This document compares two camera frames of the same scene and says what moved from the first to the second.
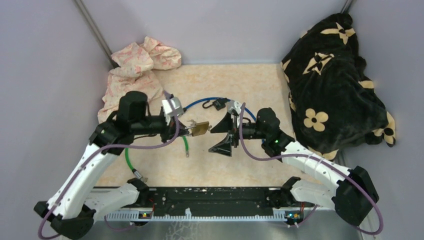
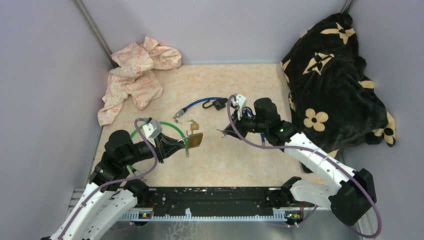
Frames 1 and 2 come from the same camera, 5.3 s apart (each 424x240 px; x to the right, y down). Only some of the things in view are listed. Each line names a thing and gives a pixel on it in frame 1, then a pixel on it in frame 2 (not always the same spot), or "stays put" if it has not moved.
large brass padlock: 199,129 → 194,140
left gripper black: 169,129 → 167,146
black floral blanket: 333,101 stays put
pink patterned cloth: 135,71 stays put
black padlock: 218,104 stays put
